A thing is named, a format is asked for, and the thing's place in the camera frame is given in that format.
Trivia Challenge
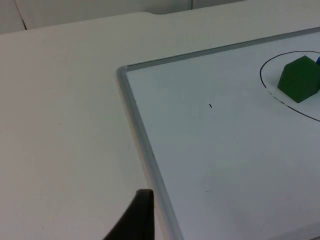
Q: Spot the green cube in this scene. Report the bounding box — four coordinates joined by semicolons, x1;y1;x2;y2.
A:
277;55;320;104

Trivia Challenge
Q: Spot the grey-framed whiteboard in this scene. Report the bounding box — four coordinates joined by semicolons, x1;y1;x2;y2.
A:
115;26;320;240

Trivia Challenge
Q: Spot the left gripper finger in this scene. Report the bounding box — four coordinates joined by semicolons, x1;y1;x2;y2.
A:
102;189;156;240

